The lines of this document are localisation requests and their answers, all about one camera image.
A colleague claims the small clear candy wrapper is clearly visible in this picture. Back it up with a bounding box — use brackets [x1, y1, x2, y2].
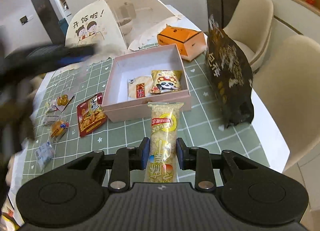
[45, 100, 57, 114]

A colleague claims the near beige chair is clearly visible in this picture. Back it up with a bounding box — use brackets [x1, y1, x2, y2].
[253, 35, 319, 170]

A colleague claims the beige chair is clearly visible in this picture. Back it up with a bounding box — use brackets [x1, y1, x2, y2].
[253, 35, 319, 170]
[223, 0, 274, 72]

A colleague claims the green grid tablecloth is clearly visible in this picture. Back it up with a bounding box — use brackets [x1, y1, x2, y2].
[22, 55, 268, 182]

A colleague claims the red chicken snack packet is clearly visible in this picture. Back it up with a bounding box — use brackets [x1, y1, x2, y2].
[76, 93, 107, 138]

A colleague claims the far beige chair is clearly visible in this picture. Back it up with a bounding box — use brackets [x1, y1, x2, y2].
[223, 0, 274, 72]

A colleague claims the yellow panda snack packet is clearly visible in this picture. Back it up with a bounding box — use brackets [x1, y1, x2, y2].
[149, 70, 182, 94]

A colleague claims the clear blue-print snack packet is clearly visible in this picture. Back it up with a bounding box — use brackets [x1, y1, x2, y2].
[35, 141, 55, 171]

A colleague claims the round rice cracker packet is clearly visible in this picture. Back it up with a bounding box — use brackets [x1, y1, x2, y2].
[127, 76, 153, 99]

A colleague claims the clear red-edged candy packet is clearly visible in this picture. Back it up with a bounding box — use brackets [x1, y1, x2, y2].
[41, 114, 61, 126]

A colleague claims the pink open gift box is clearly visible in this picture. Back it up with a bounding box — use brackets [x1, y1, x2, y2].
[102, 44, 191, 122]

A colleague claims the long rice cracker snack pack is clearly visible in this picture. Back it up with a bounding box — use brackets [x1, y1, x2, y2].
[144, 102, 184, 183]

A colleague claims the orange cardboard box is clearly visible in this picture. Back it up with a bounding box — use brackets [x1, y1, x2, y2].
[157, 25, 207, 62]

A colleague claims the cream cartoon food cover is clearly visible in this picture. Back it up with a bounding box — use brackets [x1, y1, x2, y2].
[65, 0, 181, 57]

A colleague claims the black plum snack bag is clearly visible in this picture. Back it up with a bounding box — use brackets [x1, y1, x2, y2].
[205, 15, 254, 128]

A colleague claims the small cake packet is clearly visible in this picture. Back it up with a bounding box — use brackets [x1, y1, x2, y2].
[50, 120, 69, 143]

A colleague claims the green olives vacuum pack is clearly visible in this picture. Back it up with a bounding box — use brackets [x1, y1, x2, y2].
[54, 94, 74, 112]

